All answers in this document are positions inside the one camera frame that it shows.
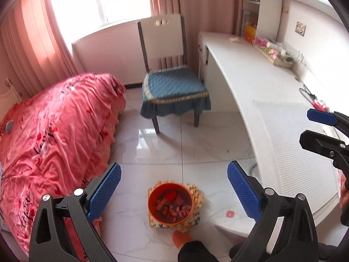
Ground window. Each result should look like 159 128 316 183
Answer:
48 0 152 47

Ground person's foot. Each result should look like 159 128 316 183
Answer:
173 230 193 249

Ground person's right hand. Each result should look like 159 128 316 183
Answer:
339 173 349 227

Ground blue quilted chair cushion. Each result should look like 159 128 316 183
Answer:
140 66 212 119

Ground orange box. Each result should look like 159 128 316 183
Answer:
244 24 258 44

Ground orange round bin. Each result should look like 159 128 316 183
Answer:
148 183 195 225

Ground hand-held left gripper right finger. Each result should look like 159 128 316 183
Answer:
227 160 319 262

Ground person's black trousers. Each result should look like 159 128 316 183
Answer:
177 240 349 262

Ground foam puzzle mat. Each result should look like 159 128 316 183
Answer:
148 179 205 231

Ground white textured placemat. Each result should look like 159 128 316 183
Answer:
252 100 340 216

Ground pink device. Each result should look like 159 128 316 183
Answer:
312 100 328 112

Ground pink printed bed blanket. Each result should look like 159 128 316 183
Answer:
0 73 127 257

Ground black cable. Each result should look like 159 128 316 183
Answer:
299 85 318 103

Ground white shelf unit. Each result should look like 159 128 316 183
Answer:
240 0 339 44

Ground orange pleated curtain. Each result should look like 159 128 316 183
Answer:
0 0 82 97

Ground tray of small items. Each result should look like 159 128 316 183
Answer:
255 36 304 69

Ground white bed headboard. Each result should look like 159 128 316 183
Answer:
0 79 23 121

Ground white chair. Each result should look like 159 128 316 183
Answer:
138 14 212 134

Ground pink curtain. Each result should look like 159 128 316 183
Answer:
147 0 246 69

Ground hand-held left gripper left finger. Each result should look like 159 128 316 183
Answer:
29 162 122 262

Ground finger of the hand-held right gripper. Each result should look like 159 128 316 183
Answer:
307 109 349 138
299 129 349 178

